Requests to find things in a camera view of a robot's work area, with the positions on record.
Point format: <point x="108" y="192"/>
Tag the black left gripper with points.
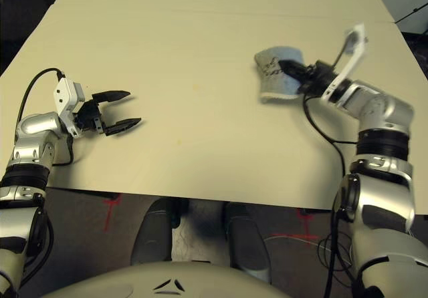
<point x="88" y="116"/>

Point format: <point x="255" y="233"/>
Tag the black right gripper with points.
<point x="317" y="77"/>

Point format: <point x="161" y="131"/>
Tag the grey blue rag with writing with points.
<point x="271" y="84"/>

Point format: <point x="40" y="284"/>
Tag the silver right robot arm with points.
<point x="384" y="111"/>

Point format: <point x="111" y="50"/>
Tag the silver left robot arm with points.
<point x="33" y="127"/>

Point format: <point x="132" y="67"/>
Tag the dark grey robot left leg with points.
<point x="152" y="234"/>

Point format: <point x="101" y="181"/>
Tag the dark grey robot leg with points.
<point x="249" y="241"/>
<point x="152" y="234"/>

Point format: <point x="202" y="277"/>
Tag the black stand leg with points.
<point x="413" y="11"/>

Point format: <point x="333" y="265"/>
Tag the black foam floor mat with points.
<point x="23" y="10"/>

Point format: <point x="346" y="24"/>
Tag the light grey robot torso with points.
<point x="167" y="281"/>

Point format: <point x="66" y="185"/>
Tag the dark grey robot right leg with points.
<point x="249" y="241"/>

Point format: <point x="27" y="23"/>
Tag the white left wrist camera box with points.
<point x="63" y="94"/>

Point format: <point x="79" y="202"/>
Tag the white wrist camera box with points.
<point x="355" y="35"/>
<point x="63" y="94"/>

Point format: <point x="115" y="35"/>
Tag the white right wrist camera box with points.
<point x="355" y="35"/>

